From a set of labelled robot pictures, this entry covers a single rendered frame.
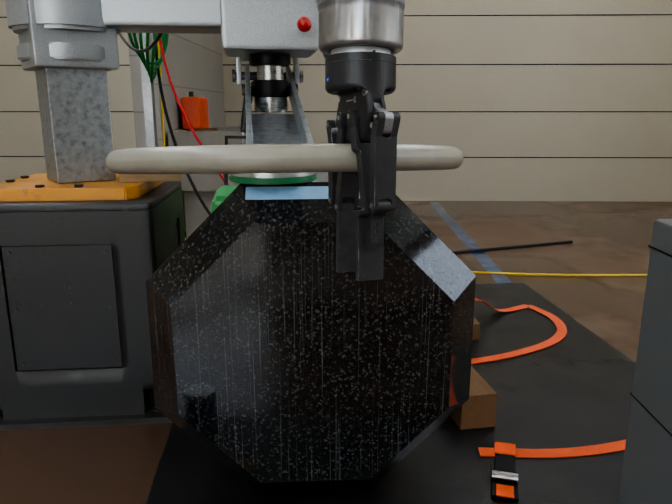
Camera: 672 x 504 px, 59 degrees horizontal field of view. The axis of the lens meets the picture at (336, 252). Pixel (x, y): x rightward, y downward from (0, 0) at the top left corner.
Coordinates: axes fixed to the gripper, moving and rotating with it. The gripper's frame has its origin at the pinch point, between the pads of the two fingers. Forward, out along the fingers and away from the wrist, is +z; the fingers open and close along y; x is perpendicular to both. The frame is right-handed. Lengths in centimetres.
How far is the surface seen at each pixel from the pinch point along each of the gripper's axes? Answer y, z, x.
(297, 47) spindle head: 73, -35, -19
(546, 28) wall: 461, -154, -441
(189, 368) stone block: 83, 40, 6
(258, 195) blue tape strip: 79, -2, -11
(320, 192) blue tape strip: 74, -2, -25
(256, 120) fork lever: 73, -19, -9
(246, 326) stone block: 78, 30, -7
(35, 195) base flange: 150, 1, 40
